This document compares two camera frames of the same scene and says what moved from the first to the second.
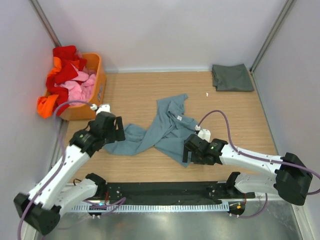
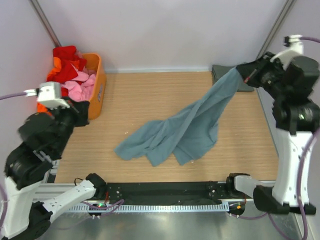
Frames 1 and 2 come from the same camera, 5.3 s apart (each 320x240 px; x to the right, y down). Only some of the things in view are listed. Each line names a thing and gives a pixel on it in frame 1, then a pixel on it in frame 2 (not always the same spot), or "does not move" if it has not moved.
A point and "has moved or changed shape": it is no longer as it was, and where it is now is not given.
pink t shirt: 79,88 does not move
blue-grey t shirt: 168,131 has moved or changed shape
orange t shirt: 45,105 does not move
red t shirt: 69,58 does not move
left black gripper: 112,139 -> 79,108
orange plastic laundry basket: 84,111 does not move
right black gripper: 194,160 -> 251,71
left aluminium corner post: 45,23 does not move
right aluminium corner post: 272,34 does not move
